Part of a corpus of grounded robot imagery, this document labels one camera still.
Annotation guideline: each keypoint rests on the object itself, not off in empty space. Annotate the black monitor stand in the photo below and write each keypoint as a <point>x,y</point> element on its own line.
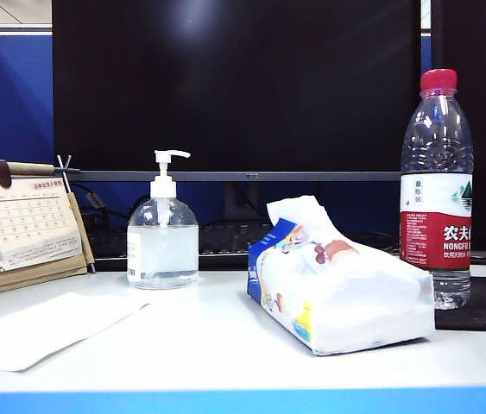
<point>244,200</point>

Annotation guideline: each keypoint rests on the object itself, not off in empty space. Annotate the soft tissue pack cartoon print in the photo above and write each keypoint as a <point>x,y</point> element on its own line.
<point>355,310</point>

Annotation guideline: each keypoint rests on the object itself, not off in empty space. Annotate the wide blue partition panel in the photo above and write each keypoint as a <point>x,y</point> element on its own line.
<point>18,99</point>

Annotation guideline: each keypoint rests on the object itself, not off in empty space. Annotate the black AOC computer monitor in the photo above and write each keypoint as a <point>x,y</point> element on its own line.
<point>225,108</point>

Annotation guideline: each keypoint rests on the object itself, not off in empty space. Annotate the water bottle red label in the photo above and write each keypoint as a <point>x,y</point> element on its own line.
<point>434,241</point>

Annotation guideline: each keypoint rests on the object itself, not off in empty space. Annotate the beige desk calendar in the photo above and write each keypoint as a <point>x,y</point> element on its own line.
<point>18,224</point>

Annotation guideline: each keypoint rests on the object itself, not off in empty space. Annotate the blue partition panel sliver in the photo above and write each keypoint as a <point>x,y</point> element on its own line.
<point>426,56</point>

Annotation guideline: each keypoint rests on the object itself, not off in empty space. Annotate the black keyboard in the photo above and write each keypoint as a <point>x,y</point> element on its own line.
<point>225,239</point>

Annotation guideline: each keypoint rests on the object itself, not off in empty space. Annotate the white tissue sheet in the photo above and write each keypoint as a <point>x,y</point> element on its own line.
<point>296,211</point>
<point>44,328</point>

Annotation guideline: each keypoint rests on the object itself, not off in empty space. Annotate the clear sanitizer pump bottle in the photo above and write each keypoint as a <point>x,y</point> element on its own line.
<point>162,254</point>

